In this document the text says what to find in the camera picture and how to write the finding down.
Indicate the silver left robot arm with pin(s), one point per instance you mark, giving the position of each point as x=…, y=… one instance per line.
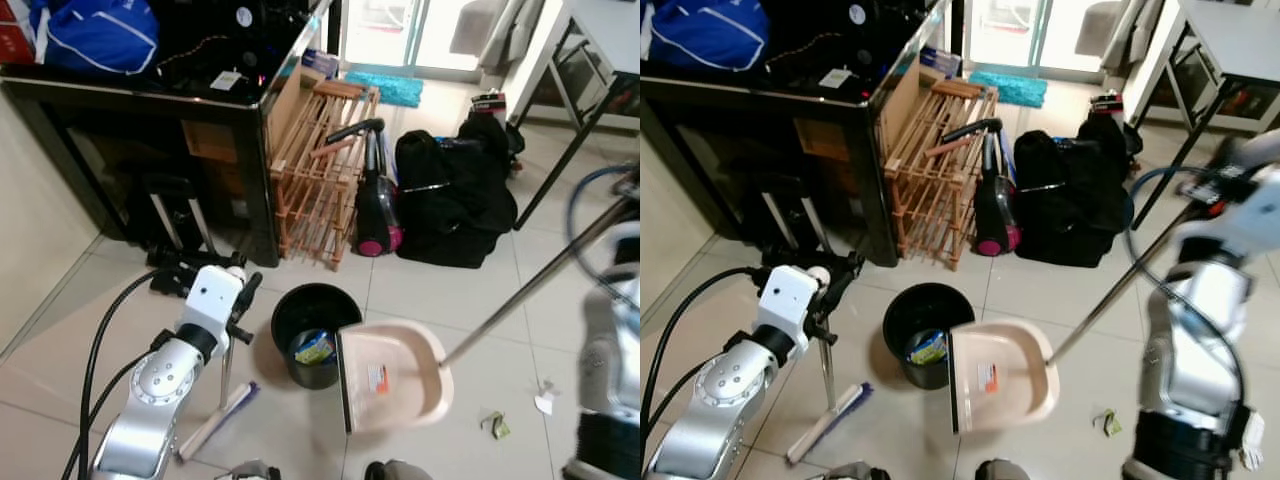
x=140, y=410
x=720, y=400

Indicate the grey left robot foot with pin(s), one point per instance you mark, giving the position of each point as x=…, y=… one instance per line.
x=850, y=471
x=248, y=470

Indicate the blue bag with white trim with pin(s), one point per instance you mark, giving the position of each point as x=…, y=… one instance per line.
x=705, y=30
x=95, y=35

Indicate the green crumpled wrapper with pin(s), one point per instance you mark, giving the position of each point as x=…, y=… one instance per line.
x=1107, y=422
x=495, y=425

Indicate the black glossy cabinet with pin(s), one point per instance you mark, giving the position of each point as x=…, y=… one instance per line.
x=760, y=130
x=130, y=130

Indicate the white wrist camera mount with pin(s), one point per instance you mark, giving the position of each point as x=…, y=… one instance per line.
x=790, y=300
x=1255, y=190
x=210, y=295

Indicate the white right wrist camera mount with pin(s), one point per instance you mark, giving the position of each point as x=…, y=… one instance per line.
x=1255, y=190

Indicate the black pink handheld vacuum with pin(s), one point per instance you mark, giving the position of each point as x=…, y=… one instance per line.
x=995, y=215
x=378, y=215

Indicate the yellow blue snack packet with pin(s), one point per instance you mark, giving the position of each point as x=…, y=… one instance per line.
x=928, y=347
x=315, y=347

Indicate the glass sliding door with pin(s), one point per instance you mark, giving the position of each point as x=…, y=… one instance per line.
x=1020, y=30
x=400, y=30

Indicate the black fabric bag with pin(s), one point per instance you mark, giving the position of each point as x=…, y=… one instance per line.
x=450, y=200
x=1065, y=200

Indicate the black round waste bin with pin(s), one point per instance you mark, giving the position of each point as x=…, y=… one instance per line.
x=300, y=305
x=915, y=310

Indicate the red box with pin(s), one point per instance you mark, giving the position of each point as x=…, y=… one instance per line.
x=12, y=35

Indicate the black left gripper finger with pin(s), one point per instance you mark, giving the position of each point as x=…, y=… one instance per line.
x=822, y=318
x=826, y=337
x=242, y=336
x=234, y=318

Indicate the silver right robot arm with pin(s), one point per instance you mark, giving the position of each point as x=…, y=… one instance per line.
x=1190, y=320
x=605, y=350

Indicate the broom with blue white brush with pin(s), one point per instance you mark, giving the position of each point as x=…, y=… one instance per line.
x=828, y=424
x=218, y=420

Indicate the white table with black legs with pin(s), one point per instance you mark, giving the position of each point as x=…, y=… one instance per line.
x=590, y=30
x=1230, y=40

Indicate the round white dial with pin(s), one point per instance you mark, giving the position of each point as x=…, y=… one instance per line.
x=857, y=14
x=244, y=16

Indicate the teal floor mat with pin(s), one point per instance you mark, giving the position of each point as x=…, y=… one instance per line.
x=1008, y=88
x=385, y=88

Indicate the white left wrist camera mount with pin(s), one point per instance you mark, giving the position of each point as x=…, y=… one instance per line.
x=790, y=300
x=210, y=295

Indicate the brown cardboard sheet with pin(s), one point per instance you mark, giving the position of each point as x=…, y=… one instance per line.
x=285, y=105
x=905, y=100

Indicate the white paper label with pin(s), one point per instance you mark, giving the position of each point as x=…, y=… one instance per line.
x=835, y=78
x=227, y=80

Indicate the wooden slatted rack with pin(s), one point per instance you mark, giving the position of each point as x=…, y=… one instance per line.
x=930, y=190
x=310, y=190

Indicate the white paper scrap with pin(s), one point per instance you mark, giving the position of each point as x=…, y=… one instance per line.
x=546, y=400

